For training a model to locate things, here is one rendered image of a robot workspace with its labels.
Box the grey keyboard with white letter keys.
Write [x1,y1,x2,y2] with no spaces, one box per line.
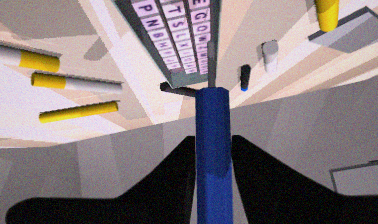
[110,0,223,89]

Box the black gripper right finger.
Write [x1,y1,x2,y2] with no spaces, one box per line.
[231,135,378,224]

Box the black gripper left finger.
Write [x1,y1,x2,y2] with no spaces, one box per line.
[5,136,196,224]

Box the blue stylus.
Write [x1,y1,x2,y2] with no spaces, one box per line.
[195,40,233,224]

